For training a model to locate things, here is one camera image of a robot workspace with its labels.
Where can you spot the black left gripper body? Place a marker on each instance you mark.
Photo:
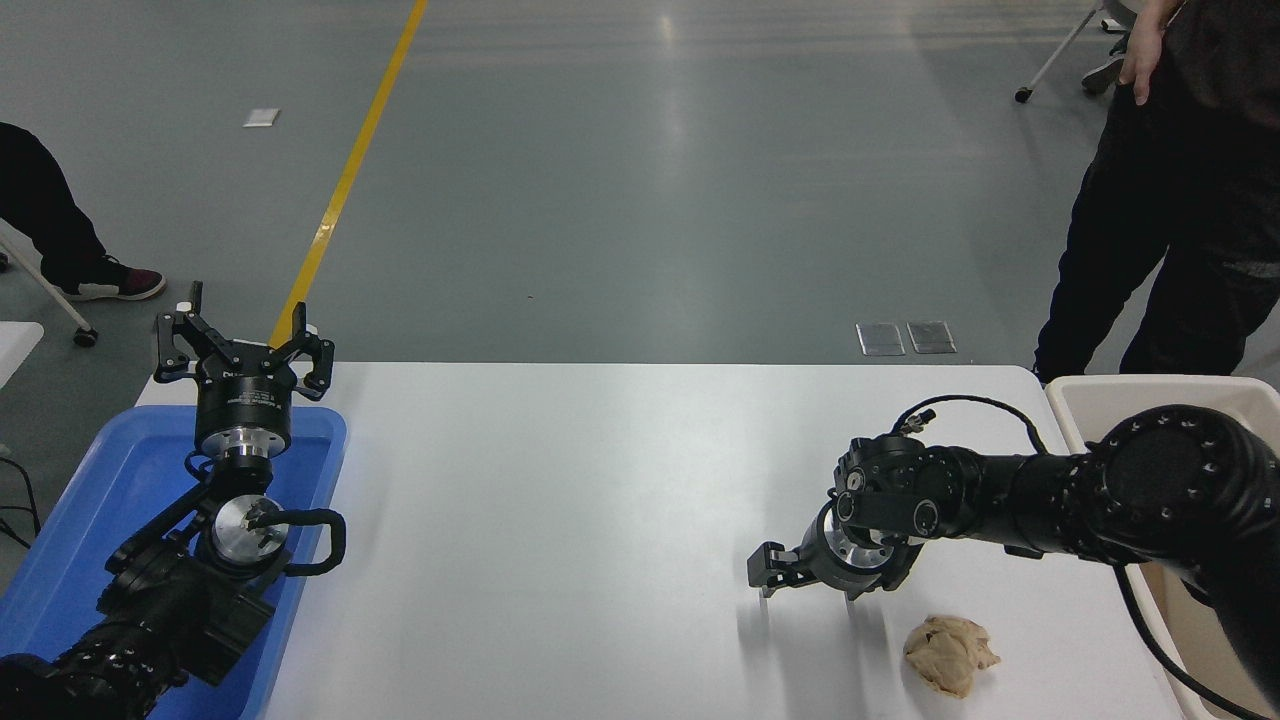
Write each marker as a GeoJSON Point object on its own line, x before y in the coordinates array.
{"type": "Point", "coordinates": [243, 400]}

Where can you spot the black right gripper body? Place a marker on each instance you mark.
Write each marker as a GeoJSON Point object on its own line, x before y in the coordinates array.
{"type": "Point", "coordinates": [812, 560]}

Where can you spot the tan paper ball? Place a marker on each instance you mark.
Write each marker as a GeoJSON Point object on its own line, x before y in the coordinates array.
{"type": "Point", "coordinates": [948, 655]}

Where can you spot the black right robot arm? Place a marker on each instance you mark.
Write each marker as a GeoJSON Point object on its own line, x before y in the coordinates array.
{"type": "Point", "coordinates": [1160, 490]}

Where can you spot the standing person's hand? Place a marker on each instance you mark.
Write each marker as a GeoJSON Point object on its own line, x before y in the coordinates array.
{"type": "Point", "coordinates": [1140, 55]}

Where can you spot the white chair leg with caster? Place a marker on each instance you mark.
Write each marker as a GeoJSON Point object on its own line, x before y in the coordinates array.
{"type": "Point", "coordinates": [60, 300]}

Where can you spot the blue plastic tray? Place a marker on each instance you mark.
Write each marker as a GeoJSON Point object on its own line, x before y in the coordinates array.
{"type": "Point", "coordinates": [110, 480]}

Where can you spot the small white side table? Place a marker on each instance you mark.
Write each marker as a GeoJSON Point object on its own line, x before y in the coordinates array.
{"type": "Point", "coordinates": [15, 350]}

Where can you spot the metal floor plate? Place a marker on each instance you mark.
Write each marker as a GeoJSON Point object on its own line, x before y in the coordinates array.
{"type": "Point", "coordinates": [931, 337]}
{"type": "Point", "coordinates": [881, 339]}

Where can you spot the large pale bin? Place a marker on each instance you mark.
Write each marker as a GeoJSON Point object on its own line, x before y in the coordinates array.
{"type": "Point", "coordinates": [1085, 400]}

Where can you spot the standing person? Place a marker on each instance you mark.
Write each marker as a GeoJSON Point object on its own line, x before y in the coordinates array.
{"type": "Point", "coordinates": [1180, 200]}

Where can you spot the white wheeled chair base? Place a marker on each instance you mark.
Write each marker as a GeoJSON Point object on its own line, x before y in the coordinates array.
{"type": "Point", "coordinates": [1060, 50]}

